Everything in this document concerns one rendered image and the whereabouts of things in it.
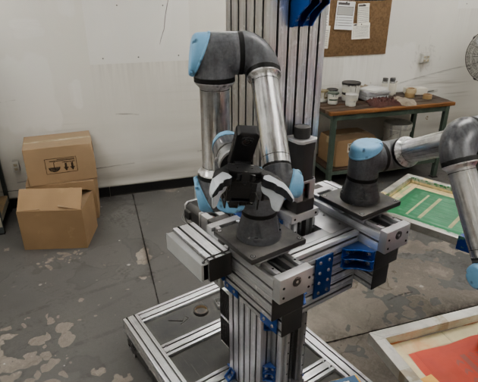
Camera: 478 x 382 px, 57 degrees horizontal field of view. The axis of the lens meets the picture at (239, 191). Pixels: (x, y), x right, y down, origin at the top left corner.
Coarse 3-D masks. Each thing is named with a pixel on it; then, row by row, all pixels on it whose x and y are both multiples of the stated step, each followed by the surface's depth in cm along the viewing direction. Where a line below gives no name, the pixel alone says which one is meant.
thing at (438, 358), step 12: (432, 348) 143; (444, 348) 143; (456, 348) 143; (468, 348) 143; (420, 360) 139; (432, 360) 139; (444, 360) 139; (432, 372) 134; (444, 372) 134; (456, 372) 134
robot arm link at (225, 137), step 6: (222, 132) 108; (228, 132) 108; (216, 138) 107; (222, 138) 105; (228, 138) 103; (216, 144) 105; (222, 144) 101; (216, 150) 103; (216, 156) 101; (216, 162) 106; (216, 168) 106
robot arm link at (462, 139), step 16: (448, 128) 127; (464, 128) 124; (448, 144) 125; (464, 144) 123; (448, 160) 124; (464, 160) 122; (448, 176) 127; (464, 176) 123; (464, 192) 123; (464, 208) 123; (464, 224) 124
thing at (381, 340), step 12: (456, 312) 154; (468, 312) 154; (408, 324) 148; (420, 324) 148; (432, 324) 148; (444, 324) 149; (456, 324) 151; (372, 336) 143; (384, 336) 143; (396, 336) 144; (408, 336) 146; (420, 336) 148; (384, 348) 138; (384, 360) 138; (396, 360) 134; (396, 372) 132; (408, 372) 130
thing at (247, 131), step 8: (240, 128) 85; (248, 128) 86; (256, 128) 86; (240, 136) 85; (248, 136) 85; (256, 136) 86; (232, 144) 89; (240, 144) 87; (248, 144) 87; (256, 144) 88; (232, 152) 89; (240, 152) 89; (248, 152) 90; (232, 160) 91; (240, 160) 91; (248, 160) 92
